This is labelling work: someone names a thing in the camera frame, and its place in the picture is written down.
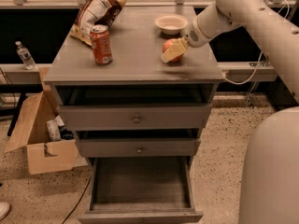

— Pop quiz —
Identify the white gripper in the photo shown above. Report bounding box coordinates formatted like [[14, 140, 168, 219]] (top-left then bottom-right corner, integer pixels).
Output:
[[160, 18, 213, 64]]

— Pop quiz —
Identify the red apple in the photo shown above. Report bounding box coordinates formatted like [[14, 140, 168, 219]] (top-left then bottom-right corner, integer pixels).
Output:
[[162, 38, 185, 63]]

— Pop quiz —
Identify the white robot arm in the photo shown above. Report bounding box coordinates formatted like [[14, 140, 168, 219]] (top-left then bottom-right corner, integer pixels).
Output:
[[162, 0, 299, 224]]

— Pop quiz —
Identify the grey drawer cabinet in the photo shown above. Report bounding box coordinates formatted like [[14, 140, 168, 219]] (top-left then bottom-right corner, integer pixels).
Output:
[[43, 5, 226, 161]]

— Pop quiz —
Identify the grey top drawer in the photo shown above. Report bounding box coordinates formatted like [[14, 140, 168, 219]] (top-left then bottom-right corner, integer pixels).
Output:
[[58, 105, 211, 131]]

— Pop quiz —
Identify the grey drawer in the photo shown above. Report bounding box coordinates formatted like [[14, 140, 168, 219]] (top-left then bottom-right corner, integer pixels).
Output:
[[58, 105, 211, 131], [76, 138, 200, 158], [78, 157, 203, 224]]

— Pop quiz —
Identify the grey middle drawer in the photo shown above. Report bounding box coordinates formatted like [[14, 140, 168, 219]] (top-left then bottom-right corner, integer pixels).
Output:
[[76, 138, 200, 158]]

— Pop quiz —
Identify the grey bottom drawer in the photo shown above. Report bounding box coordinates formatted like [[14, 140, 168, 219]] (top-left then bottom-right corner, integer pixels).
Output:
[[78, 157, 203, 224]]

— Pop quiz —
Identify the white ceramic bowl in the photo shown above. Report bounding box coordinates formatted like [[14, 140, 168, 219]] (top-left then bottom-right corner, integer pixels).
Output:
[[154, 14, 188, 35]]

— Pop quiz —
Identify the orange soda can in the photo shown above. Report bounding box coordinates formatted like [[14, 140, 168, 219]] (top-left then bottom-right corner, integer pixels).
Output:
[[90, 25, 113, 65]]

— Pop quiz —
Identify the brown chip bag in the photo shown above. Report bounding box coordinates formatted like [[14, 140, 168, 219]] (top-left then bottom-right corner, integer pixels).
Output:
[[70, 0, 127, 45]]

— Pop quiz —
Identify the metal stand pole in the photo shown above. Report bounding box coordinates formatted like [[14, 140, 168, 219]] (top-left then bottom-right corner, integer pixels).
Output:
[[246, 53, 269, 108]]

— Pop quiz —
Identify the can in cardboard box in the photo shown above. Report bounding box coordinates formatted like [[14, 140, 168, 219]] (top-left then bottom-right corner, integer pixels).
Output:
[[46, 119, 61, 142]]

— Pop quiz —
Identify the clear water bottle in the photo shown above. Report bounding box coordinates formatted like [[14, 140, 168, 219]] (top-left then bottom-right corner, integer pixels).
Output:
[[15, 41, 36, 70]]

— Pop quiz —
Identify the cardboard box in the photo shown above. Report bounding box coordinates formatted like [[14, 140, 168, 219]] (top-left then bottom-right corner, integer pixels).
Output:
[[5, 68, 87, 175]]

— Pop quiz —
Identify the white shoe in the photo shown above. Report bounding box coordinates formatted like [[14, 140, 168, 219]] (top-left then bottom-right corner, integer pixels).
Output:
[[0, 202, 10, 220]]

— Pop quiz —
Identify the white cable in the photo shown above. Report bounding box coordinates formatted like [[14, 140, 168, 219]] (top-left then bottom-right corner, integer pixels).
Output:
[[221, 0, 299, 86]]

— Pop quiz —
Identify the black floor cable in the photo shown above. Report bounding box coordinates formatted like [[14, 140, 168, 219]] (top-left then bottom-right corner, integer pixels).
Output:
[[61, 175, 93, 224]]

